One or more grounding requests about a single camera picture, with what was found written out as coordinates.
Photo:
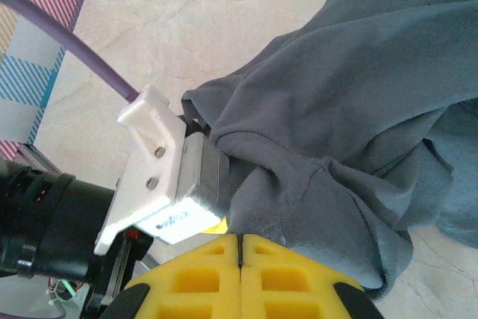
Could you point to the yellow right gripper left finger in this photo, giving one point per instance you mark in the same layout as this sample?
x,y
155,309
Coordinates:
x,y
194,281

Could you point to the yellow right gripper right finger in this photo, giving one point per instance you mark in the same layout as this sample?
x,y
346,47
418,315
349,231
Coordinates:
x,y
284,281

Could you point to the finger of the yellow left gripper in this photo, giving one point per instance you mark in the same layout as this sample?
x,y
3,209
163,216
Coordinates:
x,y
220,227

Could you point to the grey t-shirt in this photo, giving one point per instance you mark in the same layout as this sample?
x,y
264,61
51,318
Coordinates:
x,y
336,110

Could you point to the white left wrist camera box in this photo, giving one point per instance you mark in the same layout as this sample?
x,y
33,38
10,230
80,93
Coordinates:
x,y
168,169

